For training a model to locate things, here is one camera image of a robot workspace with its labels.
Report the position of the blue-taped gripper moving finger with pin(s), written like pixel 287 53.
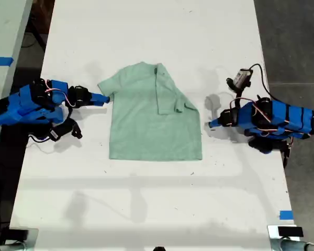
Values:
pixel 96 102
pixel 217 120

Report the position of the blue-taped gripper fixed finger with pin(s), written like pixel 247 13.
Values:
pixel 99 96
pixel 215 124

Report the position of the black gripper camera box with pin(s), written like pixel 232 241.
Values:
pixel 242 78
pixel 58 134

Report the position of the white side table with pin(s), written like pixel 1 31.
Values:
pixel 2 28

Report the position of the small black round object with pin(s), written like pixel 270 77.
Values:
pixel 159 249

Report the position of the long blue tape strip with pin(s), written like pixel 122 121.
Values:
pixel 0 61

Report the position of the metal table clamp plate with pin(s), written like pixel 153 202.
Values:
pixel 32 239
pixel 273 239

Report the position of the black camera stalk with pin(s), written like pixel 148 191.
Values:
pixel 75 129
pixel 238 96

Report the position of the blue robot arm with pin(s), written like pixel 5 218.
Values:
pixel 23 104
pixel 282 117

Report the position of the short blue tape piece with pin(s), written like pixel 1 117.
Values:
pixel 286 215

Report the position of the pale green t-shirt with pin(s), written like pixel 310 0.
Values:
pixel 146 130

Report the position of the small black box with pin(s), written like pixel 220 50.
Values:
pixel 18 234
pixel 290 231

